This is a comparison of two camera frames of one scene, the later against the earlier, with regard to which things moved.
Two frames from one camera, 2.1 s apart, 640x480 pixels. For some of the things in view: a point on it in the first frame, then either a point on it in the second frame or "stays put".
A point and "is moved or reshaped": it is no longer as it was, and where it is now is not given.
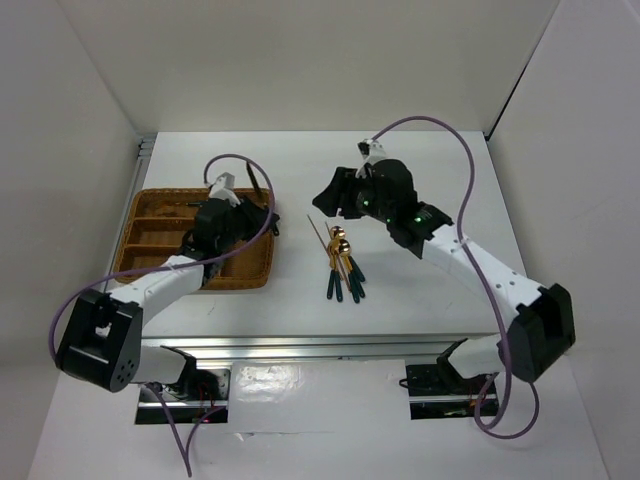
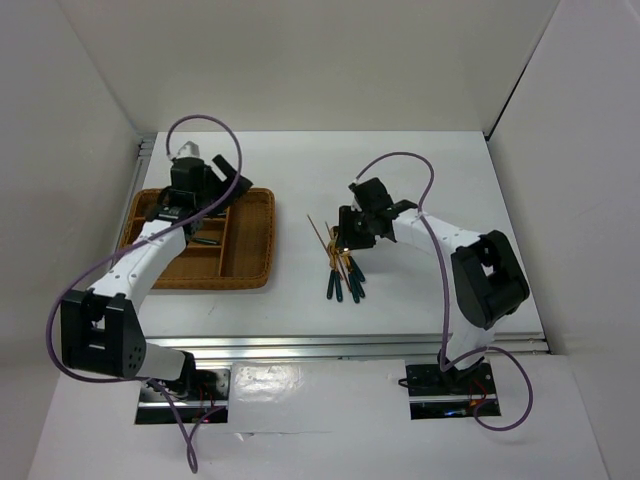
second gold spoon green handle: (344, 249) stays put
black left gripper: (255, 216) → (225, 168)
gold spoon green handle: (357, 269) stays put
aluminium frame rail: (314, 346) stays put
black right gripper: (339, 193) → (346, 233)
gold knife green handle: (254, 184) is moved or reshaped
